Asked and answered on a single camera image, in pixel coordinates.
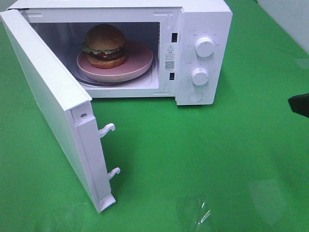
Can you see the round microwave door button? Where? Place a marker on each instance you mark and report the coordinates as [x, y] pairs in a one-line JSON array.
[[196, 96]]

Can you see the pink plate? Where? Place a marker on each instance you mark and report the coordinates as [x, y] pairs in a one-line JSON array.
[[138, 56]]

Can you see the burger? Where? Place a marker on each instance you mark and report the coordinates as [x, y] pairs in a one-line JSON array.
[[104, 46]]

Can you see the white microwave knob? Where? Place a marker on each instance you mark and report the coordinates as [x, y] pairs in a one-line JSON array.
[[204, 46], [200, 76]]

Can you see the glass microwave turntable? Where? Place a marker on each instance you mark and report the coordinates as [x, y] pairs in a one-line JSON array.
[[119, 77]]

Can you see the white microwave door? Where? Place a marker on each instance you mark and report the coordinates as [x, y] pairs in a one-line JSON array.
[[66, 107]]

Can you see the white microwave oven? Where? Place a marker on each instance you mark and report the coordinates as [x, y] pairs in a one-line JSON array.
[[169, 28]]

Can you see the green table cloth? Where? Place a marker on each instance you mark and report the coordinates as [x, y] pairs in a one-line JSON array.
[[239, 165]]

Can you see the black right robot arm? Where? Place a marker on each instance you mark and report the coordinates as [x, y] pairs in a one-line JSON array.
[[300, 104]]

